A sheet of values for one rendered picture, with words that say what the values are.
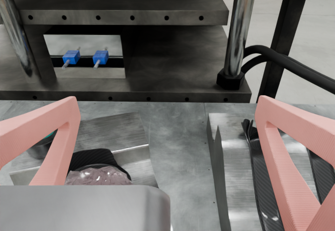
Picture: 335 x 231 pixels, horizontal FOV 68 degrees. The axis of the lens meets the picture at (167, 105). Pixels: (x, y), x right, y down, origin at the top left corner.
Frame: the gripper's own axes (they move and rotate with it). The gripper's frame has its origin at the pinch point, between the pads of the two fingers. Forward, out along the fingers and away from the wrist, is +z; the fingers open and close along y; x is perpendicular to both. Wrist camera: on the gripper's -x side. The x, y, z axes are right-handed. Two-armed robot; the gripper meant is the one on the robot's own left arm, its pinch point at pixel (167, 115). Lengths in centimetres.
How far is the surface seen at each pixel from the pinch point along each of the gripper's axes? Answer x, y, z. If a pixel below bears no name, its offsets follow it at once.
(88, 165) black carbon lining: 32.3, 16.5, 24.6
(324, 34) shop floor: 113, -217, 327
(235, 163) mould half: 27.6, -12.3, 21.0
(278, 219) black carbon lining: 31.5, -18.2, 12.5
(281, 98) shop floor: 116, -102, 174
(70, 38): 24, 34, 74
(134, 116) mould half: 28.1, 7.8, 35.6
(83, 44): 26, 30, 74
